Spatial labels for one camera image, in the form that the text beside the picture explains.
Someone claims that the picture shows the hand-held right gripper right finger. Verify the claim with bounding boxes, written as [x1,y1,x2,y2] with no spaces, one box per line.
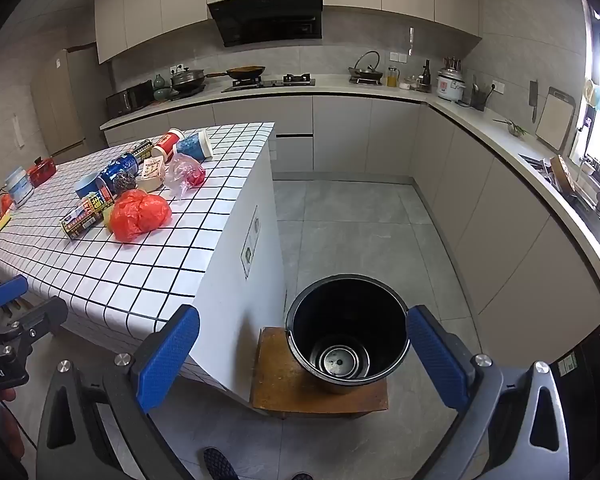
[405,305,571,480]

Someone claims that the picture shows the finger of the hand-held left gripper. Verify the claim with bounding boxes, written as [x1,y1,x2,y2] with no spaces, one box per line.
[0,296,68,357]
[0,275,29,328]

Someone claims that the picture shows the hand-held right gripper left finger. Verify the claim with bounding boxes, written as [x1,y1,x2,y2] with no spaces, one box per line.
[36,304,201,480]

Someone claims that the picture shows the black yellow drink can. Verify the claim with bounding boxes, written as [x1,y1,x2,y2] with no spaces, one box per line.
[61,195,116,241]

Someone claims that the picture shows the plain blue cup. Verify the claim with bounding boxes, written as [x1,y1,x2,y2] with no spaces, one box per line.
[75,172,103,200]

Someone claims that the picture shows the black plastic bucket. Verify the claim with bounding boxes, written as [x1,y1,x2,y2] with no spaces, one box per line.
[285,274,412,395]

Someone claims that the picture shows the orange plastic bag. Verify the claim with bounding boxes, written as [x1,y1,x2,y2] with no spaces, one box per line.
[109,189,173,244]

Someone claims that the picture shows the blue drink can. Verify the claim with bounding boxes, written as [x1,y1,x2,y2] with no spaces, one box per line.
[96,152,140,201]

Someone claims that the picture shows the clear plastic bag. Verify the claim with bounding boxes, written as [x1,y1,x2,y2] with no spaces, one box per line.
[165,152,207,202]

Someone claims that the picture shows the pink white milk carton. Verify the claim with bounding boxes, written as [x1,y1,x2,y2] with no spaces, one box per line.
[136,155,167,193]

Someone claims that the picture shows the blue white paper cup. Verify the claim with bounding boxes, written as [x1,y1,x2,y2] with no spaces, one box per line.
[175,129,214,162]

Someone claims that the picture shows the red paper cup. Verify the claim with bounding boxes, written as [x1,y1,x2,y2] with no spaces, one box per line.
[152,128,186,163]

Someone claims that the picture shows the person's left hand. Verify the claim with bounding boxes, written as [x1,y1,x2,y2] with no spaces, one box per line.
[0,386,26,462]

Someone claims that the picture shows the white kitchen island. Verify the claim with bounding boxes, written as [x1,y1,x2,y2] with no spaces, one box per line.
[0,121,287,406]

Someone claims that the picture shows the white checked tablecloth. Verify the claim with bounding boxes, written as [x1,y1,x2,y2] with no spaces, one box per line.
[0,121,275,356]

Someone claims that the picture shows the blue white tissue pack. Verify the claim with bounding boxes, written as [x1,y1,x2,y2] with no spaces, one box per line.
[5,166,35,208]

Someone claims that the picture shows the brown wooden stool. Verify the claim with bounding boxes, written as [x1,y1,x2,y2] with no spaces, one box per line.
[250,326,389,421]

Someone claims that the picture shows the red box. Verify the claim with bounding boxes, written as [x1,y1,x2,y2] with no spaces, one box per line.
[27,156,57,187]

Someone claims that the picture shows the island socket panel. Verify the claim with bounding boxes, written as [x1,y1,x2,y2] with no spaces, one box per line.
[242,205,260,279]

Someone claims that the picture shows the black built-in oven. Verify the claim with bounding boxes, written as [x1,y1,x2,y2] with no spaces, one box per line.
[550,305,600,480]

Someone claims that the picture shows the grey lower cabinets with countertop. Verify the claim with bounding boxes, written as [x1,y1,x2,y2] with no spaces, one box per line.
[100,74,600,371]

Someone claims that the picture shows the black microwave oven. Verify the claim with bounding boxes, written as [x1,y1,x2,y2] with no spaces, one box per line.
[105,80,154,118]

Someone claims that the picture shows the green vegetable stalks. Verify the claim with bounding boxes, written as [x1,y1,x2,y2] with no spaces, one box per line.
[494,117,530,137]

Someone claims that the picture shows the black utensil holder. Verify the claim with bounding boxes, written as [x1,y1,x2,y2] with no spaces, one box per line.
[470,76,488,112]

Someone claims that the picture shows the white cutting board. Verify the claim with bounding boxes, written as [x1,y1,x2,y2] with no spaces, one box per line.
[535,86,577,152]

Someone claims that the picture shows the white rice cooker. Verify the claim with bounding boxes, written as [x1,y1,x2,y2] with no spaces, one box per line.
[436,67,467,104]

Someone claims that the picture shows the lidded grey wok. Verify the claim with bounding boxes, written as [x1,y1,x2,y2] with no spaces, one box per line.
[170,67,207,93]

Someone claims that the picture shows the wok with raised lid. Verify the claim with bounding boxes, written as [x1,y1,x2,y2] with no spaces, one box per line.
[348,51,384,83]

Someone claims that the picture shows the black frying pan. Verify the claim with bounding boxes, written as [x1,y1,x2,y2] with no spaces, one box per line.
[205,65,267,81]

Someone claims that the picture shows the black gas stove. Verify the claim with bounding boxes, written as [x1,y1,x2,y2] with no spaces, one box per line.
[221,74,316,93]

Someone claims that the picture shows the black range hood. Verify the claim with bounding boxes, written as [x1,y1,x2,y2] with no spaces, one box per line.
[207,0,324,48]

